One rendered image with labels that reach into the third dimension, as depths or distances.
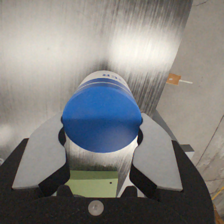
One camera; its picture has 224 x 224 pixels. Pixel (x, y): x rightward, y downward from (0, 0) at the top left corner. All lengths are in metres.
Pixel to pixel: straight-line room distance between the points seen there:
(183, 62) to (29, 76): 1.19
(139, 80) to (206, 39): 1.15
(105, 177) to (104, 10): 0.45
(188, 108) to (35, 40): 1.42
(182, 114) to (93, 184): 1.24
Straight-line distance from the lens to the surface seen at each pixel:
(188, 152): 0.50
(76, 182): 0.48
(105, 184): 0.50
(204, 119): 1.72
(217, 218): 4.23
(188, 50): 1.31
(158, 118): 0.68
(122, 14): 0.29
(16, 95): 0.38
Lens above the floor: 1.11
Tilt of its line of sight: 61 degrees down
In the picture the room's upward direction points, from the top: 176 degrees clockwise
